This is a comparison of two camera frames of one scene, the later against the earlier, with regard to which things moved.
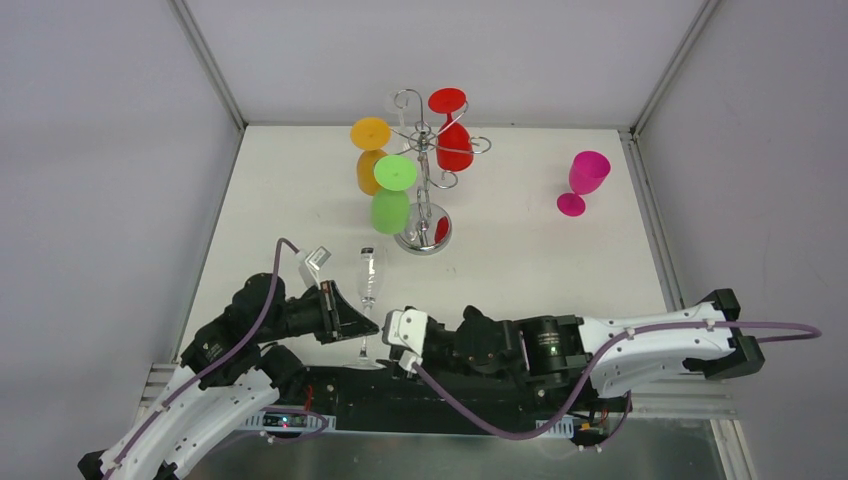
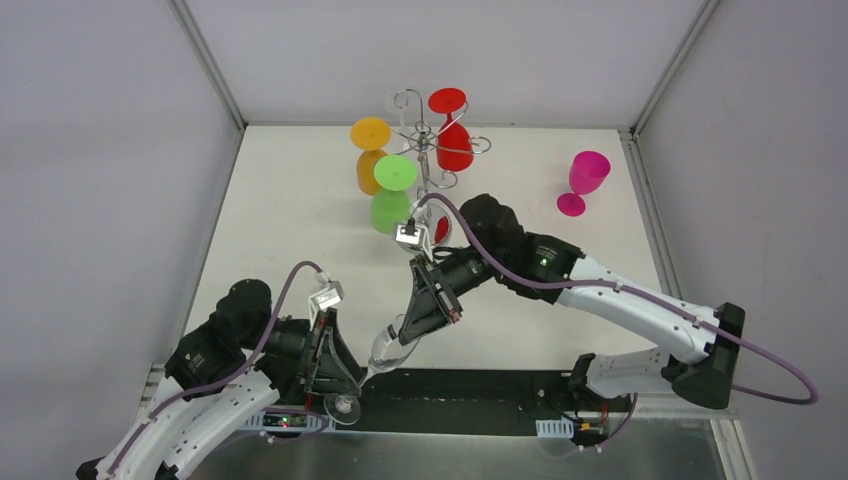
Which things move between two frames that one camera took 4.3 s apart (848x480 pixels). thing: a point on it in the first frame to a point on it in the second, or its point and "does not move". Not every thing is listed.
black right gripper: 438,337 to 439,291
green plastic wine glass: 390,205 does not move
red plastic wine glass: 452,135 does not move
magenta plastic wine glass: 588,171 does not move
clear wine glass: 371,274 to 386,354
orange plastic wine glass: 369,134 does not move
